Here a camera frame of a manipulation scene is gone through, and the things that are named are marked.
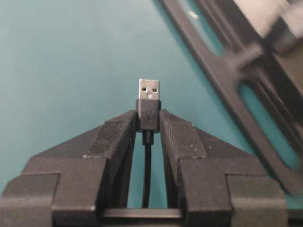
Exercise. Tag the black vise fixture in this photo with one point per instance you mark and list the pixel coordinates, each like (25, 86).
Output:
(247, 61)

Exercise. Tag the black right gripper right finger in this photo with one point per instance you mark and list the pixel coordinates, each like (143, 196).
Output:
(214, 183)

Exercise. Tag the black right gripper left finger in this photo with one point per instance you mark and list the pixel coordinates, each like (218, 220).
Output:
(70, 184)

